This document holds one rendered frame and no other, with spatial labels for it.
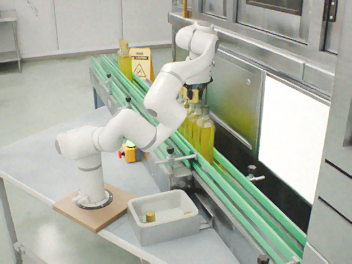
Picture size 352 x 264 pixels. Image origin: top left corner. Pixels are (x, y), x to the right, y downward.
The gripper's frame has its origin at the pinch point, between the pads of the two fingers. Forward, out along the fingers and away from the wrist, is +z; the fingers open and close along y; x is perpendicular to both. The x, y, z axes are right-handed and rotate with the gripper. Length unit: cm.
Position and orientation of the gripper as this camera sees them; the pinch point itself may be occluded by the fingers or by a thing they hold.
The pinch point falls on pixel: (194, 93)
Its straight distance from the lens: 152.5
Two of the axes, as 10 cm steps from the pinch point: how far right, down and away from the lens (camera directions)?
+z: -0.9, 7.8, 6.2
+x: 3.5, 6.1, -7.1
